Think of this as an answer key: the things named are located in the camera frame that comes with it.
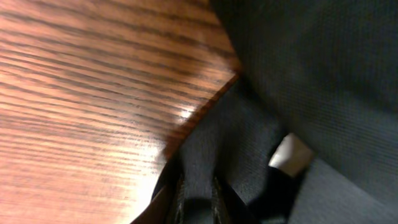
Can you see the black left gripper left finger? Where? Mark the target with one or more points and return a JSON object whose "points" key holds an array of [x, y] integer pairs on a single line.
{"points": [[176, 205]]}

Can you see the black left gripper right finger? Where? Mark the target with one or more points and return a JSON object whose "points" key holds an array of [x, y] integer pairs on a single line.
{"points": [[228, 208]]}

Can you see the black polo shirt with logo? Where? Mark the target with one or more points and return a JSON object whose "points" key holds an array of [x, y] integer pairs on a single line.
{"points": [[325, 71]]}

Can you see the white garment label tag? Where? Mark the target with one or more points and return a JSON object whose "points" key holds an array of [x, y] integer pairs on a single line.
{"points": [[291, 156]]}

